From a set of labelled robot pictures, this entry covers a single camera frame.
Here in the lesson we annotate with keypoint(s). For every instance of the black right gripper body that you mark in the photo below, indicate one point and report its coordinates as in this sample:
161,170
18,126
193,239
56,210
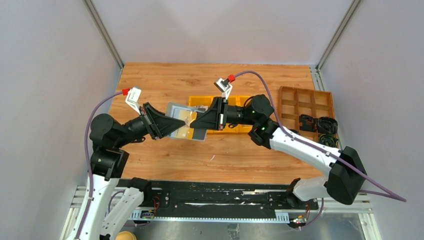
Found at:
224,114

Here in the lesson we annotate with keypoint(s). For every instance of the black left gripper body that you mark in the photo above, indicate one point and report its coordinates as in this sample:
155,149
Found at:
148,124

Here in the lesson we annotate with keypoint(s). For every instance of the gold credit card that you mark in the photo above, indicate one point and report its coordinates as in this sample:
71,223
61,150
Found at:
185,131

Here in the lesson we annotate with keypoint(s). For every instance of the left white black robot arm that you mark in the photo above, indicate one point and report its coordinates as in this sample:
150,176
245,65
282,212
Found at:
95,221

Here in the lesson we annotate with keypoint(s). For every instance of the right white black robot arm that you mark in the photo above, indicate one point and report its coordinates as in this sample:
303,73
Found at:
343,173

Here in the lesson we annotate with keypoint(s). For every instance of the yellow plastic bin row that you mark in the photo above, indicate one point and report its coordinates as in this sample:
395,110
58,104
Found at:
249,115

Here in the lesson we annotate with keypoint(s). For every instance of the wooden compartment tray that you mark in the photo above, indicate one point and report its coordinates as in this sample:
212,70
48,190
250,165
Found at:
310,113

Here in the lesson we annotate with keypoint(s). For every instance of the green patterned rolled tie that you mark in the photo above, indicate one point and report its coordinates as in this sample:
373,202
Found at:
328,140

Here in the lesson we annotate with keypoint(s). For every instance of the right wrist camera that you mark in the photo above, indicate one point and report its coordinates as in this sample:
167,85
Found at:
224,86

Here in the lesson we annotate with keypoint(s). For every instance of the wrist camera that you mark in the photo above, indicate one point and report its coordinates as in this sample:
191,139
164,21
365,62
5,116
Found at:
224,86
132,98

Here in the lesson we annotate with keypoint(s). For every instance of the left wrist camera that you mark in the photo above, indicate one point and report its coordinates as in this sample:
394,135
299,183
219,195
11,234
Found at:
132,98

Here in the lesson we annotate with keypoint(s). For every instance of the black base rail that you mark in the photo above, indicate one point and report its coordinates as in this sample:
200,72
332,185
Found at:
218,200

